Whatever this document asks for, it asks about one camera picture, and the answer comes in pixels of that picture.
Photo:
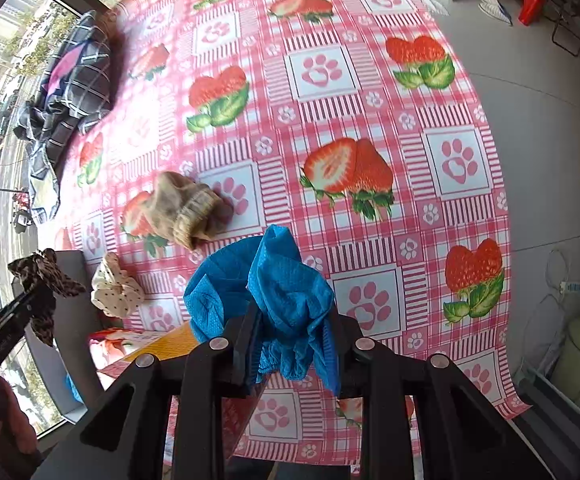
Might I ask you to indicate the pink patterned carton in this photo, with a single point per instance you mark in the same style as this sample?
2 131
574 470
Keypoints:
169 342

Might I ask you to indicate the white polka dot scrunchie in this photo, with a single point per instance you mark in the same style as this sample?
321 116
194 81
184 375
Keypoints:
114 285

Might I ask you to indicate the grey cardboard box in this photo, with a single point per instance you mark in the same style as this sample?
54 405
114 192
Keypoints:
72 350

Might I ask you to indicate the grey plaid cloth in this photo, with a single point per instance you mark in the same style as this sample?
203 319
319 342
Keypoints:
84 75

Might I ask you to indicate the pink strawberry tablecloth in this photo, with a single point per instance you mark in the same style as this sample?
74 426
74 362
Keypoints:
270 185

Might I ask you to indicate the person's left hand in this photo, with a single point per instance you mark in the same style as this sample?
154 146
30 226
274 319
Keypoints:
9 420

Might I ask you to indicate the beige sock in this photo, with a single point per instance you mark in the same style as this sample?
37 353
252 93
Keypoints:
184 210

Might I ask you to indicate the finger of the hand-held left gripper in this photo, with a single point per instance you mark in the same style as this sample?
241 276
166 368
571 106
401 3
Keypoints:
14 332
4 317

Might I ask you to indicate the blue shoe cover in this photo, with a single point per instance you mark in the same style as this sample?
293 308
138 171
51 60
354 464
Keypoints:
280 290
73 390

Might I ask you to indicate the leopard print scrunchie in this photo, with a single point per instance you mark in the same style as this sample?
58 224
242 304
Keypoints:
54 275

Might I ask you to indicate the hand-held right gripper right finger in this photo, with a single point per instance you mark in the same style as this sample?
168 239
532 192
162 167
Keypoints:
350 360

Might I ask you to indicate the orange floral tissue packet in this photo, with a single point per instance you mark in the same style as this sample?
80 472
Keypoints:
112 345

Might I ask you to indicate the white slipper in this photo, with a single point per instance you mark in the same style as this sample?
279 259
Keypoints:
495 7

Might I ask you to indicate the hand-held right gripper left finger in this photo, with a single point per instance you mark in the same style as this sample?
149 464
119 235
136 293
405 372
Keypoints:
242 360

